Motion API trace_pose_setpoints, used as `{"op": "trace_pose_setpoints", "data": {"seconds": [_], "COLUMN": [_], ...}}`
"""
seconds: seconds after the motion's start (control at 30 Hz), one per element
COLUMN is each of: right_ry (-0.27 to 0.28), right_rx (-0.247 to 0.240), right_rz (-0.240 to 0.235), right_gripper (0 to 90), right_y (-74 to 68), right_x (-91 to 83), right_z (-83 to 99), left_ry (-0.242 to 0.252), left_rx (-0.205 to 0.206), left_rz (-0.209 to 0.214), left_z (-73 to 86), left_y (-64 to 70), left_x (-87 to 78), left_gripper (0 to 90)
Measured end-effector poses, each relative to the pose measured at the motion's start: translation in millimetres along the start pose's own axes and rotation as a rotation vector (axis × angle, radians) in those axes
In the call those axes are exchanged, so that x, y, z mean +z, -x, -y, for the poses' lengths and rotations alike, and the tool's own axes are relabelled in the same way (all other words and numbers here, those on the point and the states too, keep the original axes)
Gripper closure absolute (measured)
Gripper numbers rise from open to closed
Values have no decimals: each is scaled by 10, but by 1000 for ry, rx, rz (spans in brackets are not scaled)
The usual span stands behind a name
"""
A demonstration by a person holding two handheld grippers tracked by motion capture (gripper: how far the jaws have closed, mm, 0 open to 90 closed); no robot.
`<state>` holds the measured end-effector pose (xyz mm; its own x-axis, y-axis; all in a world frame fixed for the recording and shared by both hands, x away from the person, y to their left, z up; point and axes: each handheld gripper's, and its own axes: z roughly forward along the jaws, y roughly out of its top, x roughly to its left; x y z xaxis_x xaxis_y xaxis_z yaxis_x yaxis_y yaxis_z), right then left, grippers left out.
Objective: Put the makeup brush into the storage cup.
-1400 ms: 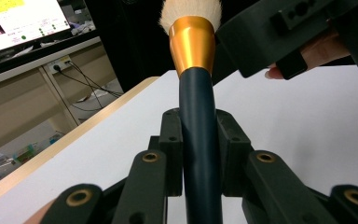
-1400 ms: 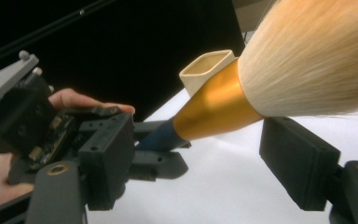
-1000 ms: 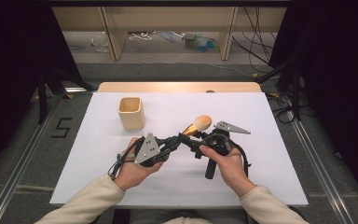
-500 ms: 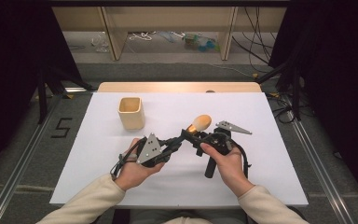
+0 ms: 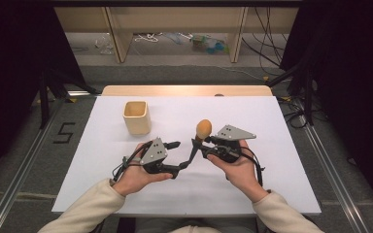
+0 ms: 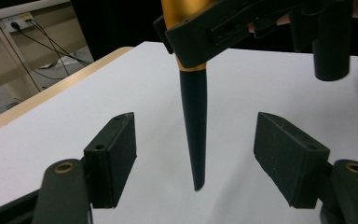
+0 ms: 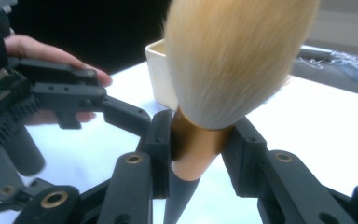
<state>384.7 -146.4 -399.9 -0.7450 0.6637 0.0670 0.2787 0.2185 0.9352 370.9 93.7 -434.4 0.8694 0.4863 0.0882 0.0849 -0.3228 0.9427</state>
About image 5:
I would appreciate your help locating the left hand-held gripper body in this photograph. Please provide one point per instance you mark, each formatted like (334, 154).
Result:
(155, 153)

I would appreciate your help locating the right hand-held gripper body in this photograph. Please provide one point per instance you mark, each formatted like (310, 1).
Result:
(234, 133)

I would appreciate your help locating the black gold makeup brush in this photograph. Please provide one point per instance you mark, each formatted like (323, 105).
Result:
(204, 129)

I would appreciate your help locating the cream square cup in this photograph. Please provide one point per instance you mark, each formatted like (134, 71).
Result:
(139, 124)

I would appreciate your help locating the person's left hand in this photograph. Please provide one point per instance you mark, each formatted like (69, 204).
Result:
(136, 176)

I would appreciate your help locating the person's right hand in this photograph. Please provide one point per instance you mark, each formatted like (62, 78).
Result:
(239, 174)

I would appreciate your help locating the white table mat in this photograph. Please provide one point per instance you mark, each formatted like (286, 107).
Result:
(187, 197)

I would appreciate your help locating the person's lap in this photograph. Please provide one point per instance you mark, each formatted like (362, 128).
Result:
(162, 225)

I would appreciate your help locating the black metal stand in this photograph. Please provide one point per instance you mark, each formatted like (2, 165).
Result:
(309, 97)
(44, 103)

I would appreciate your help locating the colourful plastic bag pile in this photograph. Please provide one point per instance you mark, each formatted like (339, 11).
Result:
(209, 43)

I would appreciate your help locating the clear plastic bag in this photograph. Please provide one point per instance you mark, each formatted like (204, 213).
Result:
(105, 45)

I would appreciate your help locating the beige wooden desk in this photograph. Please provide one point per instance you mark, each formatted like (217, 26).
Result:
(175, 19)

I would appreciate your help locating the black curtain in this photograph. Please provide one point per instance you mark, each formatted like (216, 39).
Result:
(353, 64)
(9, 64)

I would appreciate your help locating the silver metal floor rail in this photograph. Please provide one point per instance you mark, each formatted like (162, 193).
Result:
(347, 200)
(13, 184)

